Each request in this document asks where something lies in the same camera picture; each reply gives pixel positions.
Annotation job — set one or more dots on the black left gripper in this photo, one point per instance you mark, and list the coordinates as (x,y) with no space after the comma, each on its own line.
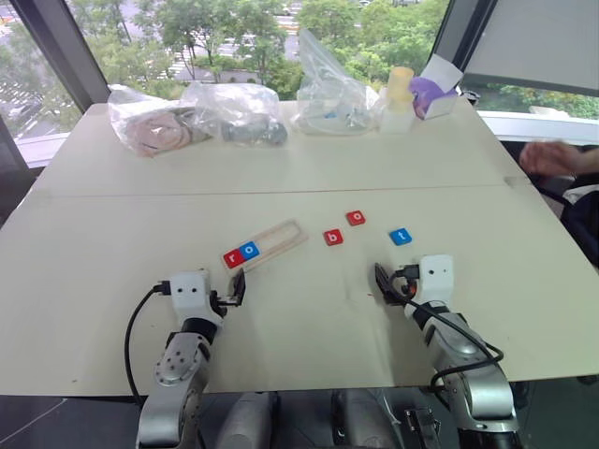
(220,301)

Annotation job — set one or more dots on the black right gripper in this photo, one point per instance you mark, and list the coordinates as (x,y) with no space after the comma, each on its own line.
(406,290)

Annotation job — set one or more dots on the red letter tile r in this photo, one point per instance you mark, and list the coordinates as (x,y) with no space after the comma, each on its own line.
(232,259)

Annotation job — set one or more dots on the blue letter tile o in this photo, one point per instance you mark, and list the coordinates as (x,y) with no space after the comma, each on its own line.
(250,251)

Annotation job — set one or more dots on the blue letter tile t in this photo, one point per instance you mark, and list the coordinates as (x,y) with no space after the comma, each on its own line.
(400,236)

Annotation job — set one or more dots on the wooden letter tray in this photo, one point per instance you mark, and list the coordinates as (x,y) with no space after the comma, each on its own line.
(285,241)

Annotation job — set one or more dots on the red letter tile b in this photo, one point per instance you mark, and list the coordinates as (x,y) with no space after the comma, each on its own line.
(333,237)

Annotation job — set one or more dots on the red letter tile o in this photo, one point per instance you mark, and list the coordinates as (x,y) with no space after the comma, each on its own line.
(356,218)

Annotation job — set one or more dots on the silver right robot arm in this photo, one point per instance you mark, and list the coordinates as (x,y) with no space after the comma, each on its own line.
(472,374)

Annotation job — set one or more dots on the bystander bare forearm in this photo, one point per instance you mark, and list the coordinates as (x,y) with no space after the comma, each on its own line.
(588,161)

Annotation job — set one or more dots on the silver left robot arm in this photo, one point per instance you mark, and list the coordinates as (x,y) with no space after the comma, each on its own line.
(175,369)

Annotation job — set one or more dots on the grey rounded robot leg shape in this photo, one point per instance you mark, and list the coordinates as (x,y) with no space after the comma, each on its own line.
(245,421)

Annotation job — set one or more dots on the bystander bare hand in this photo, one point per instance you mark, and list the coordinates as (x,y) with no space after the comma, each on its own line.
(547,159)

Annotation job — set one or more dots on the clear plastic container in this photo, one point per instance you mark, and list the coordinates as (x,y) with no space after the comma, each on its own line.
(397,121)

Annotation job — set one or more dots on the plastic bag with grey object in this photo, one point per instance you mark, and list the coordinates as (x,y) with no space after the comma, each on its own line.
(248,121)

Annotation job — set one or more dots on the plastic bag with pink items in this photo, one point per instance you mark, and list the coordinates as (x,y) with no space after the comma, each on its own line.
(150,121)

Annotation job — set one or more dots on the purple tissue box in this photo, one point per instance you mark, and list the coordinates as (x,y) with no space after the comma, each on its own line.
(433,96)

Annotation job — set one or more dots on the stacked yellow plastic cups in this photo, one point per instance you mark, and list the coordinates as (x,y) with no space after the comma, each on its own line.
(400,84)

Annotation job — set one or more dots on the bystander dark clothing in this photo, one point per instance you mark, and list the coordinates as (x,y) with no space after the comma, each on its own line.
(582,220)

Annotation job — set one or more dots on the grey roller blind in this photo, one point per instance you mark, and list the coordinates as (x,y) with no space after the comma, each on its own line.
(538,42)

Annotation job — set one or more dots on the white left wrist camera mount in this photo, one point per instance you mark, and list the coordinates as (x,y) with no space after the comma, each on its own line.
(189,294)

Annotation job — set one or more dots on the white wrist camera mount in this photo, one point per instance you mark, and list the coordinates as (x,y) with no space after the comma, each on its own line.
(189,294)
(436,278)

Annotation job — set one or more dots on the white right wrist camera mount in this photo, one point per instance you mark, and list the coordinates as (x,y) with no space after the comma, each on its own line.
(436,278)

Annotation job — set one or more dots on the black metal bracket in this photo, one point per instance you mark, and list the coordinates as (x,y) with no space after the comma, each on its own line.
(421,425)

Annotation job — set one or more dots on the dark window frame post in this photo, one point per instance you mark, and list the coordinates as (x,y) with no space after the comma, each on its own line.
(461,33)

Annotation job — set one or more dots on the dark window frame pillar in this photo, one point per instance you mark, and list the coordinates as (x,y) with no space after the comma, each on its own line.
(61,47)

